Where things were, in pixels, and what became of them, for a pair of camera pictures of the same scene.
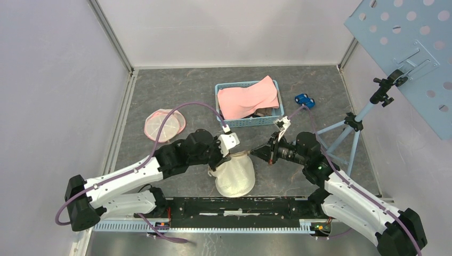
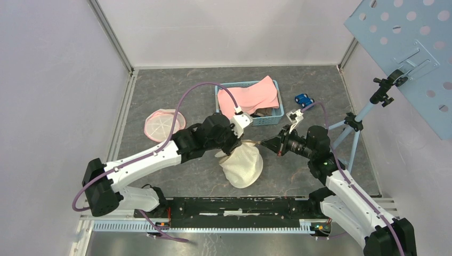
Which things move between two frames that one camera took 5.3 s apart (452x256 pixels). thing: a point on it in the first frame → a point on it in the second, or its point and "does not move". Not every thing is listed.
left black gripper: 220,159 → 235,142
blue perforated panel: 414,37 does not move
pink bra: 238,103 does not move
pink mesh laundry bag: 155,120 does not move
